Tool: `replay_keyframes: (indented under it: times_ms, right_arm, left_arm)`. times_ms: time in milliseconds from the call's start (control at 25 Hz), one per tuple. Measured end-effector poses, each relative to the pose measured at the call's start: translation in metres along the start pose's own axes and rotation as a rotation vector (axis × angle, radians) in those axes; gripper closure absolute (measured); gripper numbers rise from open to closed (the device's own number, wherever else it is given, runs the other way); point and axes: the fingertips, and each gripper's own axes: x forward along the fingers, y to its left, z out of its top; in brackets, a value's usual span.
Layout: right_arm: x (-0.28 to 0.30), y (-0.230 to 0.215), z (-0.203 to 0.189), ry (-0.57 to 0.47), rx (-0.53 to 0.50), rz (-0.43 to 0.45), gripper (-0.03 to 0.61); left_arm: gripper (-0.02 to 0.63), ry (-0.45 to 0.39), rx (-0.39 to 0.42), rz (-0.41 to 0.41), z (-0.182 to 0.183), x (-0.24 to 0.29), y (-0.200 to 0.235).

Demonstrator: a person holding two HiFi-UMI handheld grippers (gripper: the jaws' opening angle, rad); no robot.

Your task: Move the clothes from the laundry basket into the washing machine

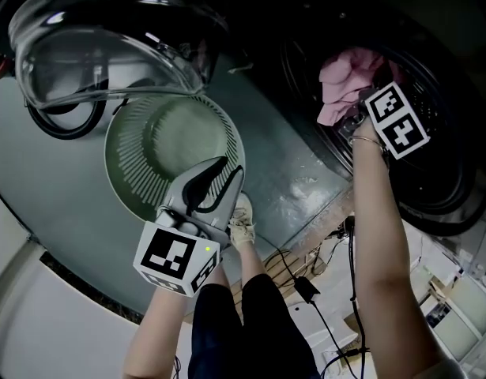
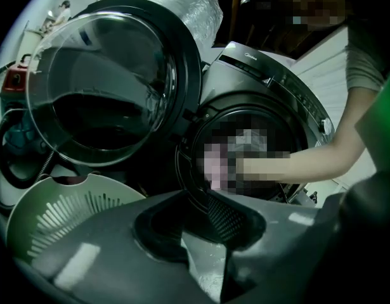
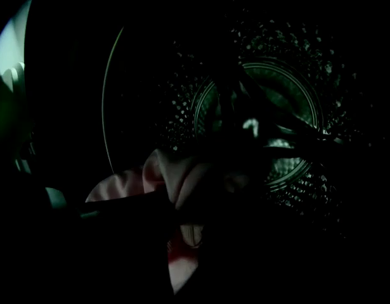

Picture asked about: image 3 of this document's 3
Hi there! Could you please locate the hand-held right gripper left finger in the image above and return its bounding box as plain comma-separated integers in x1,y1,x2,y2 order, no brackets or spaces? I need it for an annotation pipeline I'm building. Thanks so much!
44,187,185,232

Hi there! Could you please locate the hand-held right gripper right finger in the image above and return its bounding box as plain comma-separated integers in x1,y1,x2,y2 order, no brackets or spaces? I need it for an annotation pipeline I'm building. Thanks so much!
181,201,343,284

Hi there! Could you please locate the pink clothes garment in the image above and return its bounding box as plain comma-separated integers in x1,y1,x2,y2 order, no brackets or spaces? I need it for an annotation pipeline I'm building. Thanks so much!
85,148,251,295

